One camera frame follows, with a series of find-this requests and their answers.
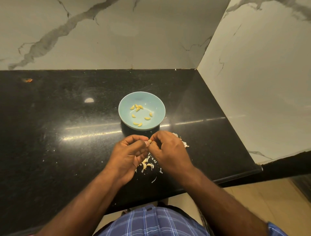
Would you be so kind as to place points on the person's right hand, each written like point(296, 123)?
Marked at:
point(171, 151)

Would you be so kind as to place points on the person's left hand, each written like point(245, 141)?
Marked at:
point(125, 158)

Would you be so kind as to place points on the garlic peel scrap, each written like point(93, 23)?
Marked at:
point(183, 143)

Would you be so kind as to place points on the small garlic clove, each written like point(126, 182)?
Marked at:
point(147, 143)

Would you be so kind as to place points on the light blue bowl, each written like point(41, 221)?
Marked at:
point(157, 123)

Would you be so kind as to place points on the cluster of peeled garlic cloves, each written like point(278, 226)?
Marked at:
point(138, 107)

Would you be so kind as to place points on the person's right forearm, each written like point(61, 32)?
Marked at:
point(223, 206)

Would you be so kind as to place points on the person's left forearm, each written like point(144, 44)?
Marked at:
point(77, 213)

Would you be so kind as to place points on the person's left foot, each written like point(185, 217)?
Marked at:
point(126, 212)

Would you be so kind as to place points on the blue plaid shirt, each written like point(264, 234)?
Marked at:
point(153, 226)

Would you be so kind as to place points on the black cabinet trim strip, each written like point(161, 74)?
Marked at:
point(204, 226)

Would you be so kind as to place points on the small orange scrap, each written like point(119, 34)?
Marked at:
point(27, 80)

